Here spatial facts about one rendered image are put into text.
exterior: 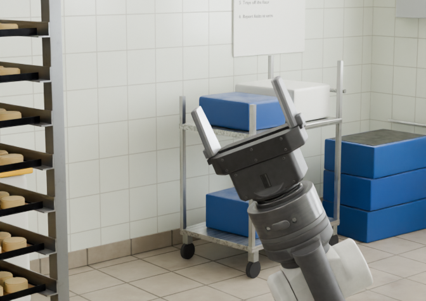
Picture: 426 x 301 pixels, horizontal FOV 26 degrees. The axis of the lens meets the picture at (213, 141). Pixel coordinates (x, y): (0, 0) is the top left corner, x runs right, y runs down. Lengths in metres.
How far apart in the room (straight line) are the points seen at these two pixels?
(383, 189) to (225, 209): 1.08
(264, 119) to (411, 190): 1.38
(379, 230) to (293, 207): 4.71
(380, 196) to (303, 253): 4.65
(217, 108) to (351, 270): 3.93
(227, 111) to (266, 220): 3.89
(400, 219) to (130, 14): 2.13
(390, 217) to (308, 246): 4.75
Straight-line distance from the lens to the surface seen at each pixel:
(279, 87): 1.09
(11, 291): 2.00
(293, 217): 1.10
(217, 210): 5.25
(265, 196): 1.11
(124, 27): 5.23
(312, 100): 5.28
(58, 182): 1.94
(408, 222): 6.00
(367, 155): 5.65
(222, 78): 5.70
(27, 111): 1.98
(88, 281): 5.05
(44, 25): 1.90
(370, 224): 5.74
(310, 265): 1.10
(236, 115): 4.94
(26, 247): 1.96
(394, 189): 5.84
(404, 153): 5.86
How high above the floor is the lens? 1.60
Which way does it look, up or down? 10 degrees down
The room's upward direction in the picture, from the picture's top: straight up
